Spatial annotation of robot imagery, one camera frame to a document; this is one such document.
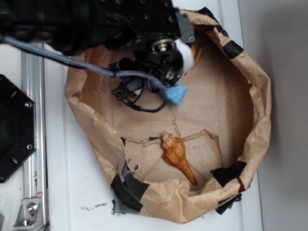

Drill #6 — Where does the aluminium extrusion rail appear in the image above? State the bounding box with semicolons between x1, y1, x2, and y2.
13;51;50;231

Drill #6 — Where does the metal corner bracket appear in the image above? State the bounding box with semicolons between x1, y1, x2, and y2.
13;197;44;231

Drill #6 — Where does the brown spiral seashell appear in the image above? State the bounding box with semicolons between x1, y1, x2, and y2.
161;132;198;186

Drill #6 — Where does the grey braided cable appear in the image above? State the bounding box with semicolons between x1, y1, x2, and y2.
0;35;169;113

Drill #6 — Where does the yellow rubber duck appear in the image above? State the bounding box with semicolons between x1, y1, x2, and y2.
191;45;196;58

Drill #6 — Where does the blue rectangular sponge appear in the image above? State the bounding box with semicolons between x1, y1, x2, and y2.
164;82;187;107

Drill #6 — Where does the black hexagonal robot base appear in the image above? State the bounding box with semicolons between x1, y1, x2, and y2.
0;75;36;183

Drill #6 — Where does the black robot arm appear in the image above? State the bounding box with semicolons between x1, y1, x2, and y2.
0;0;194;86

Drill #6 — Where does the brown paper bag enclosure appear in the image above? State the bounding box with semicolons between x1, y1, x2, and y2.
65;8;271;223

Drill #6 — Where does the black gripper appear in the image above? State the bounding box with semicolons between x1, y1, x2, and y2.
134;39;194;87

